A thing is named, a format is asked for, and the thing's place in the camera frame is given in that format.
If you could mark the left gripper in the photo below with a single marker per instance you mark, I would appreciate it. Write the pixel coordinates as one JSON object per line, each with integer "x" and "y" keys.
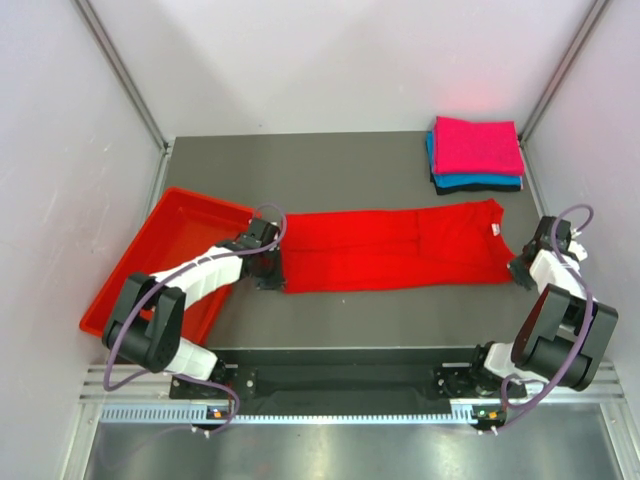
{"x": 275, "y": 280}

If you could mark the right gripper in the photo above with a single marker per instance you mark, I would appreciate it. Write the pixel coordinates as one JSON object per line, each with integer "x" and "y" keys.
{"x": 515, "y": 267}

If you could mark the red t-shirt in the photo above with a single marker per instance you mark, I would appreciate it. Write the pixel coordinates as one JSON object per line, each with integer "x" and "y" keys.
{"x": 375, "y": 250}

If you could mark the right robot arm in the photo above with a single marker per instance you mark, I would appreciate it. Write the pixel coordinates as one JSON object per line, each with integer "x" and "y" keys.
{"x": 561, "y": 331}

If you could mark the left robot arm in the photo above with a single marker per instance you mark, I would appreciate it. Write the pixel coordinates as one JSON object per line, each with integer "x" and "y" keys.
{"x": 144, "y": 331}

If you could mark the black folded t-shirt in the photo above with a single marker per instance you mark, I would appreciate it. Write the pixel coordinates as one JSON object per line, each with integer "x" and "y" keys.
{"x": 475, "y": 187}

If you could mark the red plastic bin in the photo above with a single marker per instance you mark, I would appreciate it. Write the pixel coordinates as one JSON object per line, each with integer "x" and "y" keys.
{"x": 182, "y": 225}

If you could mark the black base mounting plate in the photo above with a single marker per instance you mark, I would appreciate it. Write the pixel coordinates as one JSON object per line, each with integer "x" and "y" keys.
{"x": 429, "y": 373}

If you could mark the blue folded t-shirt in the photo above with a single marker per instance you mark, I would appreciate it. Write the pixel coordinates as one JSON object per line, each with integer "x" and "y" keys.
{"x": 448, "y": 181}

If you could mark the pink folded t-shirt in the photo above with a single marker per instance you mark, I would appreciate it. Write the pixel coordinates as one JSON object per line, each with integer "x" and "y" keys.
{"x": 466, "y": 147}

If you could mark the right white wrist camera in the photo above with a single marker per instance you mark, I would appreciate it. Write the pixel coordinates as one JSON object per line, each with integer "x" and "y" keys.
{"x": 576, "y": 248}

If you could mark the aluminium front rail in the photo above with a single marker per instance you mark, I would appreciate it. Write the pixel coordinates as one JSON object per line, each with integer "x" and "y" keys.
{"x": 148, "y": 401}

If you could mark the right aluminium frame post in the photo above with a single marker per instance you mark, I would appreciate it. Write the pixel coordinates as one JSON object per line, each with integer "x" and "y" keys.
{"x": 585, "y": 30}

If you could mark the aluminium frame post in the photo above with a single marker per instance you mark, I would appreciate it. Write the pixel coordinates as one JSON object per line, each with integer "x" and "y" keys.
{"x": 103, "y": 40}
{"x": 585, "y": 30}

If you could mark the left aluminium frame post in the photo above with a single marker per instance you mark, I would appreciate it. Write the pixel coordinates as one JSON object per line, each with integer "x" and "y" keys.
{"x": 103, "y": 40}

